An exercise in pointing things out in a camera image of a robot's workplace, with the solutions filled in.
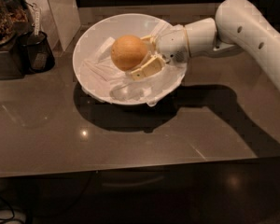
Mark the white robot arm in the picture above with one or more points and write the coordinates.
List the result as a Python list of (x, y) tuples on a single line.
[(238, 24)]

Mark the white tag in cup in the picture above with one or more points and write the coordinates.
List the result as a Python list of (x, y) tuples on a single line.
[(37, 18)]

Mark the white paper bag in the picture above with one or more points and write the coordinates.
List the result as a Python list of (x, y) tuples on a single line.
[(59, 20)]

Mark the white bowl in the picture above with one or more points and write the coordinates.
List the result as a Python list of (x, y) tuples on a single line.
[(96, 31)]

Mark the black mesh cup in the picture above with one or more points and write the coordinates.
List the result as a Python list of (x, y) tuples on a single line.
[(36, 52)]

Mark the orange fruit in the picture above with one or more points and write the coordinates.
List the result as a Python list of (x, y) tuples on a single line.
[(127, 52)]

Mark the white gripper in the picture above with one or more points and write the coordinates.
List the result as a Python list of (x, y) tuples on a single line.
[(172, 45)]

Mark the white cloth napkin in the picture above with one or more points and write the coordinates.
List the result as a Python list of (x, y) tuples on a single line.
[(127, 87)]

